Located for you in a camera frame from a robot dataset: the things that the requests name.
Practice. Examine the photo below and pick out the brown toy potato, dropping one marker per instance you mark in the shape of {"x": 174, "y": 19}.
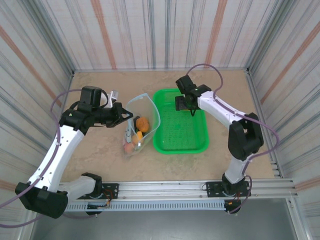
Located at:
{"x": 142, "y": 124}

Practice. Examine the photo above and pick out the yellow orange toy fruit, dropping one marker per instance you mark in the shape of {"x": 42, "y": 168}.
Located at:
{"x": 138, "y": 137}

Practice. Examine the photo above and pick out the clear zip-top bag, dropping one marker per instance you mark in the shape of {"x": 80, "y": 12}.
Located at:
{"x": 150, "y": 110}

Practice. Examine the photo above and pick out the green plastic basket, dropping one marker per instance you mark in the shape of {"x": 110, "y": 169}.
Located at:
{"x": 180, "y": 140}

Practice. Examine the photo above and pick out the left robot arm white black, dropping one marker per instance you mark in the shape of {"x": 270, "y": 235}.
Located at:
{"x": 57, "y": 152}

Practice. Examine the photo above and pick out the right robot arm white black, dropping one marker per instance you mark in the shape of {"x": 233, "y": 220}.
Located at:
{"x": 220, "y": 107}

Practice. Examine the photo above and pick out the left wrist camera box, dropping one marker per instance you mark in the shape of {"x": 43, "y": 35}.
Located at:
{"x": 113, "y": 96}

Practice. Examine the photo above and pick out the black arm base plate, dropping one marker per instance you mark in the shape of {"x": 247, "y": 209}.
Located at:
{"x": 112, "y": 188}
{"x": 212, "y": 187}

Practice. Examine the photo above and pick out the aluminium mounting rail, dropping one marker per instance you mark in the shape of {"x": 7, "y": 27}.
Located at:
{"x": 162, "y": 190}

